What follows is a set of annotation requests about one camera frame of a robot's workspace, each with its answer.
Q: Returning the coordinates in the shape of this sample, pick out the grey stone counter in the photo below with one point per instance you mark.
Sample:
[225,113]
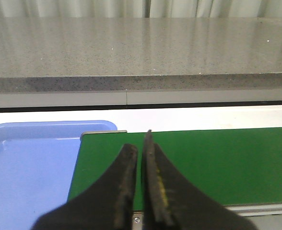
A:
[60,62]

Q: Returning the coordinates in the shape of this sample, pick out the grey pleated curtain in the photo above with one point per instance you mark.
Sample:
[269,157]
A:
[141,8]

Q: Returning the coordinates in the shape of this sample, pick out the green conveyor belt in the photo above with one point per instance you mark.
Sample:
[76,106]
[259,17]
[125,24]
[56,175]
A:
[97,151]

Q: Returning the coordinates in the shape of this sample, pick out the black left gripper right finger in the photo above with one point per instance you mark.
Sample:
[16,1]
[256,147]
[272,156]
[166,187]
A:
[171,202]

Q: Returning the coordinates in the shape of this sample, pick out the aluminium conveyor frame rail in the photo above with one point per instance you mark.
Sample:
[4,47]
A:
[239,168]

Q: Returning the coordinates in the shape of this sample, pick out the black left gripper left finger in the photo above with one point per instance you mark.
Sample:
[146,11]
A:
[106,205]

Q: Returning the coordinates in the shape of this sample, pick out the blue plastic tray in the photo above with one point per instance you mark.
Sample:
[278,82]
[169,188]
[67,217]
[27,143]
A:
[37,161]

